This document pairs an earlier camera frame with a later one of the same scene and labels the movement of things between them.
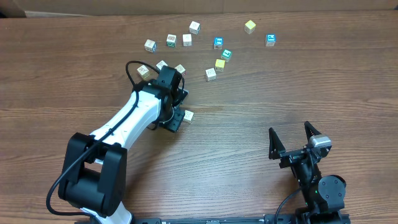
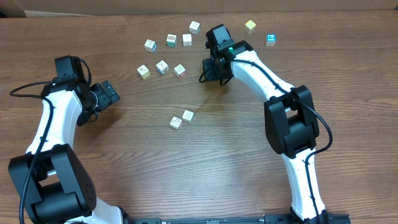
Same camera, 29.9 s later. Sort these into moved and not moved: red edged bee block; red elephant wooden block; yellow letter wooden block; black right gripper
Moved: black right gripper
Not moved: red edged bee block; red elephant wooden block; yellow letter wooden block
